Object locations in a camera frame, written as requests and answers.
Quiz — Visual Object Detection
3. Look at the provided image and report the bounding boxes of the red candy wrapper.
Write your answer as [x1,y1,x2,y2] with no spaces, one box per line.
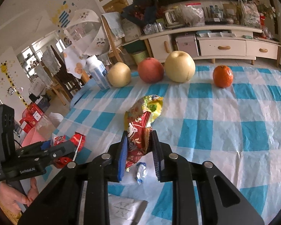
[52,132,86,169]

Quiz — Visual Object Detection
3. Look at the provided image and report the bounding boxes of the red yellow patterned wrapper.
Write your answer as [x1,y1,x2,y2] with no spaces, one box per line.
[124,94,163,169]

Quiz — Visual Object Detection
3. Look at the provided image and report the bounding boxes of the grey white snack packet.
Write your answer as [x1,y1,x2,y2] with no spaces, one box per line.
[108,194,148,225]

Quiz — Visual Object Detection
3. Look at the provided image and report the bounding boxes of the person's left hand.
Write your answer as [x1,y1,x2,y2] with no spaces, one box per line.
[0,177,39,215]

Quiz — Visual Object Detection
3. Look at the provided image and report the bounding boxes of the pink plastic basin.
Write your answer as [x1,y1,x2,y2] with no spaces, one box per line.
[21,127,45,147]

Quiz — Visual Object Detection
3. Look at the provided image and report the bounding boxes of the small white blue wrapper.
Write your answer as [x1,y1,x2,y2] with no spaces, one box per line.
[135,162,147,184]

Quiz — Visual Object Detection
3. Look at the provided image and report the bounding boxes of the red gift boxes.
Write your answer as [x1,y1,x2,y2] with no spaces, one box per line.
[20,103,44,133]

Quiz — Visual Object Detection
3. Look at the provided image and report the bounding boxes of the wooden dining chair dark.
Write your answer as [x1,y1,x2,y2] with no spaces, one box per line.
[48,45,81,101]

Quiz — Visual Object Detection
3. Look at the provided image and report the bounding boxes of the yellow pear left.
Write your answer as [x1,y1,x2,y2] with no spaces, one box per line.
[107,62,131,88]

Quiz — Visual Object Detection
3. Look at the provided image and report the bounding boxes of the yellow pear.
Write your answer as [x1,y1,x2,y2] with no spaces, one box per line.
[164,51,195,83]
[107,62,131,88]

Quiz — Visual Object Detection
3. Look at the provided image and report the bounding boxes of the blue white checkered tablecloth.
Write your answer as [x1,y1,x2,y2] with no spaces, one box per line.
[53,66,281,224]

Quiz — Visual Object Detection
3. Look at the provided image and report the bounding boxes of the red apple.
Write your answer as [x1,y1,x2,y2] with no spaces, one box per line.
[138,57,164,83]

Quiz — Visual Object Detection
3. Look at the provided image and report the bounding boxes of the white milk bottle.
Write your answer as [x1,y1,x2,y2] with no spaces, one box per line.
[86,55,111,90]

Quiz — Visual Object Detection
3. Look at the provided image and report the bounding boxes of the yellow pear right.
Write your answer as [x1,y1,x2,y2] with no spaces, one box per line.
[164,51,195,83]

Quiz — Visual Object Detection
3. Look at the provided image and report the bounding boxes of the green waste bin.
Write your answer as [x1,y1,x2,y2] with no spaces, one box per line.
[132,50,148,65]

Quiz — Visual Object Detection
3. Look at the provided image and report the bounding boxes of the small orange tangerine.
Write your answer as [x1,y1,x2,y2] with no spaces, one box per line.
[213,65,233,88]

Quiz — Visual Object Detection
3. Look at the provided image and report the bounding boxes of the white TV cabinet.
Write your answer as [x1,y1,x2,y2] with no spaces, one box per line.
[140,25,281,67]

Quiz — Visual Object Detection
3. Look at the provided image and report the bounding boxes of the white mesh food cover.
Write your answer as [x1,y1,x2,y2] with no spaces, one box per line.
[64,9,109,56]

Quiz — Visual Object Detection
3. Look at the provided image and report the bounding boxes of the wooden chair with towel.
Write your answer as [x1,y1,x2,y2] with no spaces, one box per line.
[101,12,125,62]

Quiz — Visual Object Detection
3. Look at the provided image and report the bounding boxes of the dark flower bouquet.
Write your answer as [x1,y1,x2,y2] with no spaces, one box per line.
[121,0,163,28]

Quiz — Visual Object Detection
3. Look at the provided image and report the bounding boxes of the giraffe height wall sticker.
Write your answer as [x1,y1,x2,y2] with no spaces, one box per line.
[0,60,28,108]

